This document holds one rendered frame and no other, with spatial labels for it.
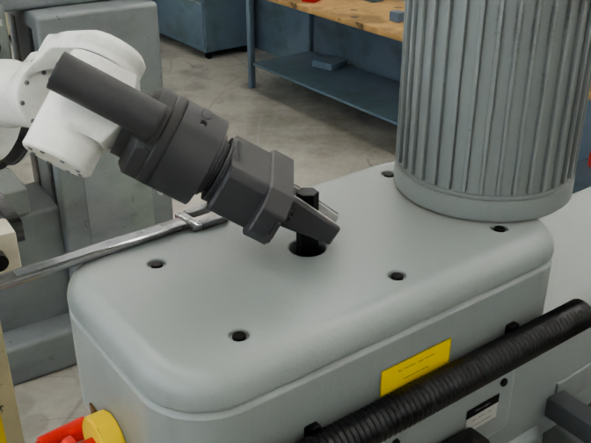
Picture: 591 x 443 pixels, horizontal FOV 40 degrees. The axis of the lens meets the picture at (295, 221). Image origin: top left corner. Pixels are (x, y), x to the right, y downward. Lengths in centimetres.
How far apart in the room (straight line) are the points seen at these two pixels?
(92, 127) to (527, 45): 41
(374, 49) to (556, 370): 623
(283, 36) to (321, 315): 756
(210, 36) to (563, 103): 743
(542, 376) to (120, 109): 59
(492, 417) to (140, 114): 52
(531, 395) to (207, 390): 49
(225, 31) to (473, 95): 751
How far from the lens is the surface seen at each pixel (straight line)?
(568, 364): 106
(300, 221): 77
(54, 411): 365
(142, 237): 82
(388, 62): 705
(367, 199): 90
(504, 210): 87
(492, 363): 82
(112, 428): 76
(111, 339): 71
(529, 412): 105
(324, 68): 711
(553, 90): 84
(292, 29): 807
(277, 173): 76
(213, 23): 819
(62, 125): 73
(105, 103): 70
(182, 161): 72
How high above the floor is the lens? 228
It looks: 27 degrees down
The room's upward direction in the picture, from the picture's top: straight up
